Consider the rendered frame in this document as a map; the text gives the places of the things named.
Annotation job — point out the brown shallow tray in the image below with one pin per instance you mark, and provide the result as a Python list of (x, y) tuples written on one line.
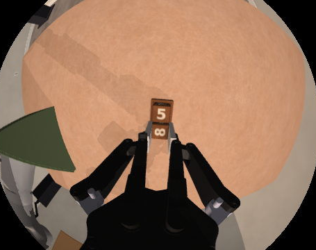
[(171, 102)]

